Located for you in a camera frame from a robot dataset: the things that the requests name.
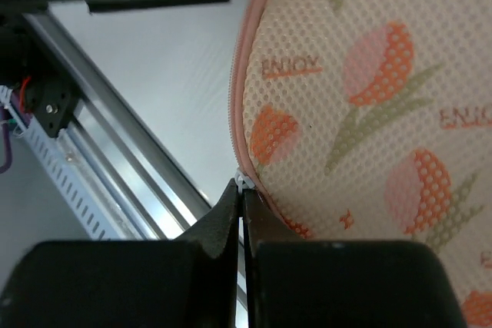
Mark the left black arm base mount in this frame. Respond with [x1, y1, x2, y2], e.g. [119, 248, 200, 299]
[1, 14, 82, 138]

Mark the white zipper pull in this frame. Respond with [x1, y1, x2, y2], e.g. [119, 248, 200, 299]
[234, 169, 256, 194]

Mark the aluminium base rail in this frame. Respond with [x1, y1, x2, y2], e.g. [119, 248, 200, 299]
[22, 1, 247, 328]

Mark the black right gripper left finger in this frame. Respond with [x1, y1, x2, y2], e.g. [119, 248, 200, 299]
[1, 181, 239, 327]

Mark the white slotted cable duct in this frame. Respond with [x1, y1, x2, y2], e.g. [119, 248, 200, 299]
[1, 85, 125, 240]

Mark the floral mesh laundry bag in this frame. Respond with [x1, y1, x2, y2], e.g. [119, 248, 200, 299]
[230, 0, 491, 327]

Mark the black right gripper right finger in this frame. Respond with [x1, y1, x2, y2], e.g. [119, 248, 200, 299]
[241, 190, 466, 327]

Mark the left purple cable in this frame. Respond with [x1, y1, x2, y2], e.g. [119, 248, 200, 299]
[0, 91, 34, 174]

